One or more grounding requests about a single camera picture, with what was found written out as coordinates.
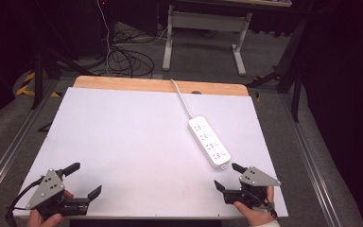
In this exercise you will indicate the aluminium rail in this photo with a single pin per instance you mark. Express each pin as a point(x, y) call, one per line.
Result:
point(312, 170)
point(9, 154)

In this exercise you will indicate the white power strip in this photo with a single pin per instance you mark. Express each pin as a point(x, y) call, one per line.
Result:
point(209, 142)

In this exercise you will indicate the person's right hand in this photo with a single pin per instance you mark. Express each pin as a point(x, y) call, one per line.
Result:
point(256, 214)

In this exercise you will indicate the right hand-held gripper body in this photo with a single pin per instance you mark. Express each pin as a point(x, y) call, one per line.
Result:
point(255, 184)

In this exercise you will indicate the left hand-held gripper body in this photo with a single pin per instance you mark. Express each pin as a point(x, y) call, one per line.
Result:
point(45, 189)

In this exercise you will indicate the white board sheet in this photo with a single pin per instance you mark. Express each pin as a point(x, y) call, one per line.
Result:
point(132, 151)

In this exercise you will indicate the black metal stand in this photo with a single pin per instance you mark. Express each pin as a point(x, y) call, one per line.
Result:
point(38, 75)
point(291, 63)

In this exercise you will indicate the white desk frame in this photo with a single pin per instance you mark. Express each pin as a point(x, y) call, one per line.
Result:
point(201, 20)

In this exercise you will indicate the person's left hand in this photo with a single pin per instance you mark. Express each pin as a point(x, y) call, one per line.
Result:
point(41, 219)

